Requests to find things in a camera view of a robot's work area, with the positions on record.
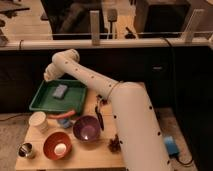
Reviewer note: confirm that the brown pinecone object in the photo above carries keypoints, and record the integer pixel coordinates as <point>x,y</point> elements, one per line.
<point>114,145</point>

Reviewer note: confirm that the white railing frame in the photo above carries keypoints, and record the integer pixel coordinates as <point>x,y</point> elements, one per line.
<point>42,42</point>

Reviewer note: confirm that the grey blue sponge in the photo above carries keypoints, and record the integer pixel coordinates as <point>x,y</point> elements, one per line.
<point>60,91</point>

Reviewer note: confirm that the white paper cup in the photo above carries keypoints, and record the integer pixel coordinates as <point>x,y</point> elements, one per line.
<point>39,121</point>

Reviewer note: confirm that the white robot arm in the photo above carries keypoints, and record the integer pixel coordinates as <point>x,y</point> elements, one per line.
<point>141,140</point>

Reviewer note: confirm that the small metal cup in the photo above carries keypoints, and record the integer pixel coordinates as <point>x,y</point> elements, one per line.
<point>26,151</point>

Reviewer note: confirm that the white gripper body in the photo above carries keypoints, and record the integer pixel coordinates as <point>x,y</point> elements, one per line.
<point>51,73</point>

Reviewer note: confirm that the blue box on floor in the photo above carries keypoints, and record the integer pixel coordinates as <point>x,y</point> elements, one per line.
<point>171,146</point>

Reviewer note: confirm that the blue toy object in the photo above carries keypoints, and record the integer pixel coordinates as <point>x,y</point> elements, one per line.
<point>65,123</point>

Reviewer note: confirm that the orange bowl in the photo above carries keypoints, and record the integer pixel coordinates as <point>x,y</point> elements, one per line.
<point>54,139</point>

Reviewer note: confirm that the white egg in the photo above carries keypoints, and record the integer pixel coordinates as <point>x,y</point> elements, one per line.
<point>60,149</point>

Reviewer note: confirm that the green plastic tray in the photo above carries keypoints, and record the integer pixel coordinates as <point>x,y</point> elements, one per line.
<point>73,99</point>

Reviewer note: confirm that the purple bowl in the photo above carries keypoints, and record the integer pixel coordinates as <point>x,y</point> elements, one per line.
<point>86,128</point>

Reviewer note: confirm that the orange sausage toy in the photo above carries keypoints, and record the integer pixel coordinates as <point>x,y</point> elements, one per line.
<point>62,116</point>

